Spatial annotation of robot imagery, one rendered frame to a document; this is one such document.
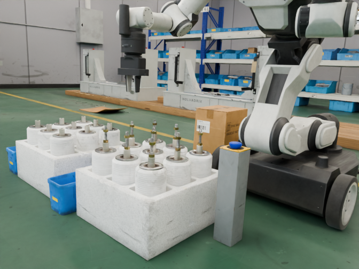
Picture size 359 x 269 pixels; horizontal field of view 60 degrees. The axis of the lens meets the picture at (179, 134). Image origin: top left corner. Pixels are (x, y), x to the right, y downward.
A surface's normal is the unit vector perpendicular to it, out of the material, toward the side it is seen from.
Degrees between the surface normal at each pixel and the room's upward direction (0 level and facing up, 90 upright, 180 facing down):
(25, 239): 0
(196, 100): 90
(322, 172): 45
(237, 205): 90
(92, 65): 90
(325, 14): 112
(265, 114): 55
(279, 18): 128
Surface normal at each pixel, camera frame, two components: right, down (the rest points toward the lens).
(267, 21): -0.66, 0.67
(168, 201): 0.74, 0.17
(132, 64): -0.44, 0.17
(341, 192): -0.52, -0.46
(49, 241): 0.04, -0.98
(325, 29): -0.34, 0.88
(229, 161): -0.67, 0.12
